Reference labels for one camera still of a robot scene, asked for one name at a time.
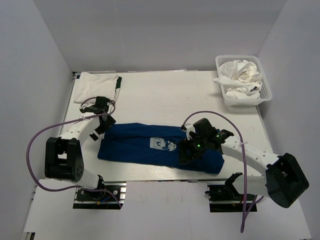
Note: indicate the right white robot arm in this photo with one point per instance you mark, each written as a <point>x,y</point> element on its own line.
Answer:
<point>281,177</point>

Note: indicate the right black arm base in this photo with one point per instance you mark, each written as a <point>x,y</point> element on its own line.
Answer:
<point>223,200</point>

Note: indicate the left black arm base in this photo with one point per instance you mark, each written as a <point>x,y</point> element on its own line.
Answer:
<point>87,200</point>

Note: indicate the white t-shirt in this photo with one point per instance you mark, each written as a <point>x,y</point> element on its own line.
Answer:
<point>91,85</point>
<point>240,79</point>

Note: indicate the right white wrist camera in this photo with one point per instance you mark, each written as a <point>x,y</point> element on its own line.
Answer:
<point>189,129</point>

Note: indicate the folded white t-shirt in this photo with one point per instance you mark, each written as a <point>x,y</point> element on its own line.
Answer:
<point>91,85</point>

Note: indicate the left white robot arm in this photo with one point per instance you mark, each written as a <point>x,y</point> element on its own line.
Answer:
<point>63,154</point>

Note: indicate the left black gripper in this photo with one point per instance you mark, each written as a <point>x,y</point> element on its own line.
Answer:
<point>110,122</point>

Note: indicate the blue t-shirt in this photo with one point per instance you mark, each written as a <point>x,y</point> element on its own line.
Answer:
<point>156,145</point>

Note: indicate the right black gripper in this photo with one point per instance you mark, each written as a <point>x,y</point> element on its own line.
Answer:
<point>185,145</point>

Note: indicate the white plastic basket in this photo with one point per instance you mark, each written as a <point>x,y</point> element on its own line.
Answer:
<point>265,92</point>

